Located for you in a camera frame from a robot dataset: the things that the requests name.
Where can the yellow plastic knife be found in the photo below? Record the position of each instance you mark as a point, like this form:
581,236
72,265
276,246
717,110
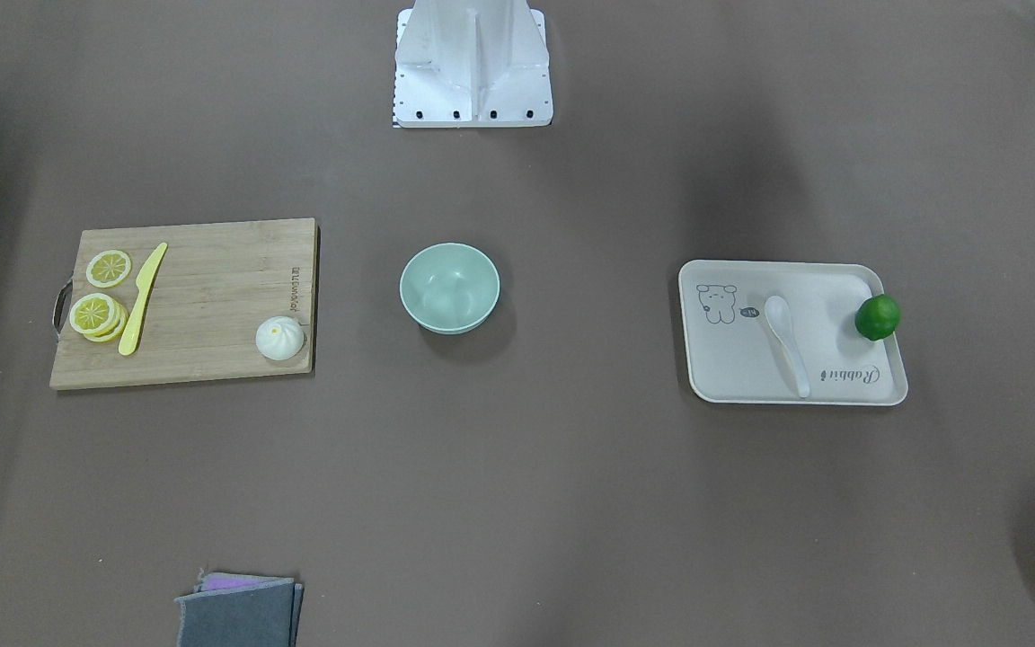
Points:
145,282

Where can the grey folded cloth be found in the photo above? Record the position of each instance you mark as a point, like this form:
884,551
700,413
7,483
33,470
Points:
231,609

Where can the white steamed bun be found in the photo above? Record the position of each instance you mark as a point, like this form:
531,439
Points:
279,338

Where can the lower lemon slice stack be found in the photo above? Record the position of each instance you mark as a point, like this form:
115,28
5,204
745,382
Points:
98,317

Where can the mint green bowl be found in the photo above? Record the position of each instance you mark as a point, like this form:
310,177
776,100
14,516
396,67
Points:
449,288

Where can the cream rabbit tray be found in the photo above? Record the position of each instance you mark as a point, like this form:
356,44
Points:
732,356

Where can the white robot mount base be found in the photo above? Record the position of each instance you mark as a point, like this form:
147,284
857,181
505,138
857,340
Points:
471,65

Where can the green lime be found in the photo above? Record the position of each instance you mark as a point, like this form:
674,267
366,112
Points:
878,317

